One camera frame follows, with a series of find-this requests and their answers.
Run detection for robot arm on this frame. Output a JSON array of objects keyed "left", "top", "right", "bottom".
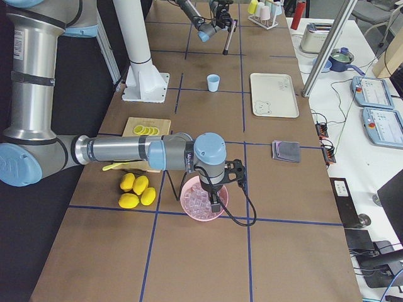
[
  {"left": 174, "top": 1, "right": 238, "bottom": 42},
  {"left": 1, "top": 1, "right": 237, "bottom": 213}
]

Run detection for light blue cup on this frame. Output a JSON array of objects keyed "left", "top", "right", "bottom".
[{"left": 207, "top": 74, "right": 220, "bottom": 92}]

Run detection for yellow knife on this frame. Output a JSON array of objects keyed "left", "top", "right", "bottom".
[{"left": 102, "top": 162, "right": 123, "bottom": 172}]

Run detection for upper teach pendant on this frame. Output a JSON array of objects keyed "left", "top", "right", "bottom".
[{"left": 351, "top": 76, "right": 395, "bottom": 109}]

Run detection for steel muddler black tip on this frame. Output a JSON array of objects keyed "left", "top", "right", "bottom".
[{"left": 222, "top": 23, "right": 235, "bottom": 55}]

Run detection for cream tray with bear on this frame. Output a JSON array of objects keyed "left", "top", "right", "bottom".
[{"left": 250, "top": 73, "right": 299, "bottom": 118}]

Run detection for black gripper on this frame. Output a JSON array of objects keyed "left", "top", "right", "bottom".
[
  {"left": 204, "top": 185, "right": 221, "bottom": 212},
  {"left": 215, "top": 8, "right": 237, "bottom": 31}
]

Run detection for pink bowl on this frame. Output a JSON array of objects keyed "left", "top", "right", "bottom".
[{"left": 180, "top": 176, "right": 224, "bottom": 221}]

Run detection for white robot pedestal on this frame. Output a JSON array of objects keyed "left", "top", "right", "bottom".
[{"left": 113, "top": 0, "right": 169, "bottom": 103}]

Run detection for yellow cup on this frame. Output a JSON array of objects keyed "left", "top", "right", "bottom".
[{"left": 247, "top": 0, "right": 259, "bottom": 15}]

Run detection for wooden cutting board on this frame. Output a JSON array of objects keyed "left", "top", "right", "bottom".
[{"left": 113, "top": 117, "right": 171, "bottom": 172}]

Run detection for lemon slices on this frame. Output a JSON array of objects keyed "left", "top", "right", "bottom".
[{"left": 133, "top": 125, "right": 159, "bottom": 136}]

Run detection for folded grey purple cloth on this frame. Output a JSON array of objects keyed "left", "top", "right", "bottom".
[{"left": 272, "top": 140, "right": 301, "bottom": 163}]

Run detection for yellow lemon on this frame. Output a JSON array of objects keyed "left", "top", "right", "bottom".
[
  {"left": 118, "top": 193, "right": 140, "bottom": 209},
  {"left": 120, "top": 172, "right": 135, "bottom": 192},
  {"left": 140, "top": 187, "right": 156, "bottom": 206},
  {"left": 132, "top": 176, "right": 149, "bottom": 195}
]

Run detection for clear ice cubes pile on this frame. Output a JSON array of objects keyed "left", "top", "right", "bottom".
[{"left": 182, "top": 183, "right": 220, "bottom": 221}]

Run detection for teach pendant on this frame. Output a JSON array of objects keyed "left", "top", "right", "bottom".
[
  {"left": 361, "top": 107, "right": 402, "bottom": 149},
  {"left": 351, "top": 76, "right": 395, "bottom": 109}
]

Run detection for blue pot with lid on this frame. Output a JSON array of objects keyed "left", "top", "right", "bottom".
[{"left": 329, "top": 47, "right": 365, "bottom": 76}]

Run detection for lower teach pendant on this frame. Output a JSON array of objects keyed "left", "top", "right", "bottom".
[{"left": 361, "top": 107, "right": 402, "bottom": 149}]

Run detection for red cylinder bottle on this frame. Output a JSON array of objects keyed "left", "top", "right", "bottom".
[{"left": 290, "top": 1, "right": 306, "bottom": 30}]

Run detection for aluminium frame post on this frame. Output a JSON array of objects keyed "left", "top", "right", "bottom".
[{"left": 302, "top": 0, "right": 358, "bottom": 98}]

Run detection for white cup rack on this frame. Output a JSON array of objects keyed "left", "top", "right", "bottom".
[{"left": 247, "top": 0, "right": 283, "bottom": 30}]

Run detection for black monitor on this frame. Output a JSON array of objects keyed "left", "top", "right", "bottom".
[{"left": 377, "top": 171, "right": 403, "bottom": 243}]

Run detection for pink cup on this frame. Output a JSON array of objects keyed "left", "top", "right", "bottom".
[{"left": 259, "top": 6, "right": 271, "bottom": 21}]

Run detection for blue bowl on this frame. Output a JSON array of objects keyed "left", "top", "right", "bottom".
[{"left": 312, "top": 58, "right": 333, "bottom": 74}]

